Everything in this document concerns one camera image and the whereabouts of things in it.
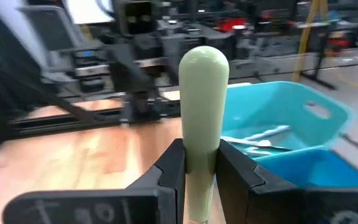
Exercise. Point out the utensils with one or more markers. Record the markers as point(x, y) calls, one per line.
point(204, 93)

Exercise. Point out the red equipment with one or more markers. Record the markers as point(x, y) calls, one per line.
point(233, 24)

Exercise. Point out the green plastic bin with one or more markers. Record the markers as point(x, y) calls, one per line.
point(269, 102)

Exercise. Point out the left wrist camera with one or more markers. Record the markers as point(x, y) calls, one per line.
point(138, 18)

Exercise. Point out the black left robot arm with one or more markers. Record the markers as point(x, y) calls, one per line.
point(141, 102)

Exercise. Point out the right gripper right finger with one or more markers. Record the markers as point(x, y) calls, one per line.
point(253, 196)

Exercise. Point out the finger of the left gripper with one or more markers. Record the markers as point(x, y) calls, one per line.
point(129, 71)

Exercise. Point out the grey office chair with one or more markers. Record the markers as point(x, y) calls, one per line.
point(51, 28)

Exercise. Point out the blue plastic tray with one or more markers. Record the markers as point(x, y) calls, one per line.
point(315, 169)

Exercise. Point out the black aluminium table frame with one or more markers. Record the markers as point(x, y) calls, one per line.
point(57, 121)

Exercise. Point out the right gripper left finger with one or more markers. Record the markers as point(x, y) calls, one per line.
point(154, 196)

